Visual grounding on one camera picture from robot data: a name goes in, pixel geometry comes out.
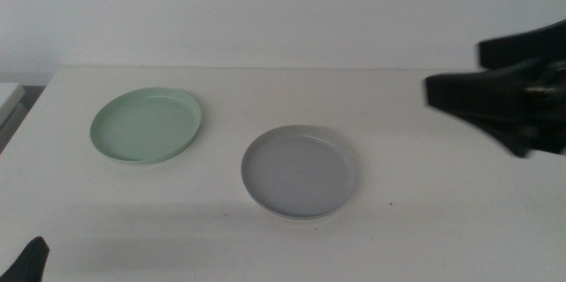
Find white shallow bowl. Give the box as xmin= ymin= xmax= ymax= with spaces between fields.
xmin=245 ymin=184 xmax=357 ymax=223

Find grey shallow bowl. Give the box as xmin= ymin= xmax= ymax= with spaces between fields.
xmin=241 ymin=124 xmax=358 ymax=220

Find pale green shallow bowl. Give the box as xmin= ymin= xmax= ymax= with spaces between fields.
xmin=89 ymin=87 xmax=203 ymax=166

